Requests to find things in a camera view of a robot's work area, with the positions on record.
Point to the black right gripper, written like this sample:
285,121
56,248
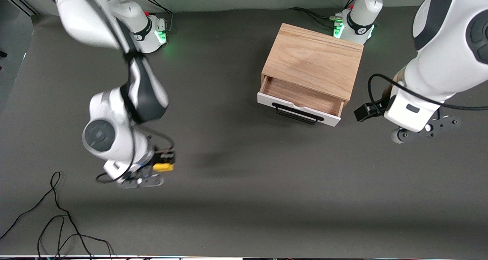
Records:
163,157

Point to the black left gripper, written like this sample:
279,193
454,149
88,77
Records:
366,111

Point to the yellow cube block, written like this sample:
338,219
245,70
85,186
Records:
163,167

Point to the white front wooden drawer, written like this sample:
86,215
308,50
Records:
301,94

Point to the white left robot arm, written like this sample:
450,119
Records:
450,42

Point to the wooden drawer cabinet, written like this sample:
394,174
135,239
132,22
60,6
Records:
312,58

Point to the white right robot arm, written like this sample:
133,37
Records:
145,92

